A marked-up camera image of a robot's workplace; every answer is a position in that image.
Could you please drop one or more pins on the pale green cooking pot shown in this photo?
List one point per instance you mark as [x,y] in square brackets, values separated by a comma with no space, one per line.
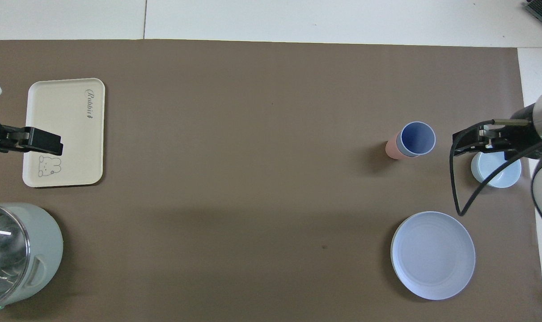
[45,250]

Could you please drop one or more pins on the light blue bowl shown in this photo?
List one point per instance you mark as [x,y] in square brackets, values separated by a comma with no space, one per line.
[503,176]

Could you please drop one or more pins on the glass pot lid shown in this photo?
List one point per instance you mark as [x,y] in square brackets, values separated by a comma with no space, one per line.
[2,255]

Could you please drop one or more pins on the cream rabbit print tray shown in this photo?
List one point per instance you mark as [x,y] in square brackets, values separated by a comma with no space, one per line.
[69,112]

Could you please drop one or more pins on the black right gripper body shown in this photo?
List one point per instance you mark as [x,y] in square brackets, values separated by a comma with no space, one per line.
[519,134]

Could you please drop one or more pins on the pink plastic cup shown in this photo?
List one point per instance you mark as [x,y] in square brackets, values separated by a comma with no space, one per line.
[391,150]

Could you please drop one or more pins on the brown table mat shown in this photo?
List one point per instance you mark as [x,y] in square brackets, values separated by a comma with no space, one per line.
[253,179]

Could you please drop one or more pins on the periwinkle blue plate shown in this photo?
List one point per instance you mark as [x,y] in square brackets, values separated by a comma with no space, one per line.
[433,255]

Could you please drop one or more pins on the blue plastic cup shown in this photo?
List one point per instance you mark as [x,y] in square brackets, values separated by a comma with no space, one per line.
[417,137]

